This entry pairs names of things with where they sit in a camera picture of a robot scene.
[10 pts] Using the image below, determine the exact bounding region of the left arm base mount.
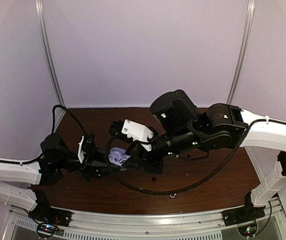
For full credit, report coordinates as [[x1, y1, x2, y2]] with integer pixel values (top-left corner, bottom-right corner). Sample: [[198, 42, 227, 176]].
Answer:
[[27, 208, 72, 239]]

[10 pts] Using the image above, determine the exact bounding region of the right aluminium post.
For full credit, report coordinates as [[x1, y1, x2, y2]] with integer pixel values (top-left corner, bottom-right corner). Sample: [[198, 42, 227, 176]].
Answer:
[[226, 0, 255, 104]]

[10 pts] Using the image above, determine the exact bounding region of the aluminium post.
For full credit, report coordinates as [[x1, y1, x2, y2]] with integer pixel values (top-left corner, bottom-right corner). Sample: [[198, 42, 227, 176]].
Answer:
[[226, 0, 255, 104], [34, 0, 67, 111]]

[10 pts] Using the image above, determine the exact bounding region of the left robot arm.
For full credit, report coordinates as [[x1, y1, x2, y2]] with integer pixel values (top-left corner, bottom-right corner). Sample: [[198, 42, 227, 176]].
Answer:
[[0, 133, 113, 224]]

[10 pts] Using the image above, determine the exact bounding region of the aluminium front rail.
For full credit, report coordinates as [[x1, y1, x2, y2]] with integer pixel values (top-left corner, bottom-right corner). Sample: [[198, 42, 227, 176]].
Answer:
[[6, 199, 286, 240]]

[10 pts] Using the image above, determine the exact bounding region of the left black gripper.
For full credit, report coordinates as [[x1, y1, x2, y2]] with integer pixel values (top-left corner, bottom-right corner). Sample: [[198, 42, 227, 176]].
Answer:
[[56, 143, 122, 183]]

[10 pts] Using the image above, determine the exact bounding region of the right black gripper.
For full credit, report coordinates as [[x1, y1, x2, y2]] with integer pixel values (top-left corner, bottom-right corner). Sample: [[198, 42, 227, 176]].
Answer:
[[122, 124, 202, 174]]

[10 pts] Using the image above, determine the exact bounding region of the purple earbud charging case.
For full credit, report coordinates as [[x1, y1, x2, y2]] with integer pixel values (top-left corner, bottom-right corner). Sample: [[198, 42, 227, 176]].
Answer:
[[109, 147, 130, 171]]

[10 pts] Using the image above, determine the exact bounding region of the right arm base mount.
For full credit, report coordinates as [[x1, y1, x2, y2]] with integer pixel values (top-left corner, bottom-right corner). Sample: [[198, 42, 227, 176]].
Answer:
[[222, 206, 265, 238]]

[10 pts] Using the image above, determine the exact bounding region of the left aluminium post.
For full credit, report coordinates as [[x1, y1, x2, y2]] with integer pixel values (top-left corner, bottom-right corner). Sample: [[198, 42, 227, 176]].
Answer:
[[34, 0, 67, 111]]

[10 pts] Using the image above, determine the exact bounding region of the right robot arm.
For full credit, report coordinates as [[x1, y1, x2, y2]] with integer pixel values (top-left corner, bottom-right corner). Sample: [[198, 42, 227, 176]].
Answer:
[[121, 89, 286, 221]]

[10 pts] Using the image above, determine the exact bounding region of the left black cable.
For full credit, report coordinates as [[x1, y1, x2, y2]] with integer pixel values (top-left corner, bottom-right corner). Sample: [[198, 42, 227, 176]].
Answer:
[[0, 104, 88, 166]]

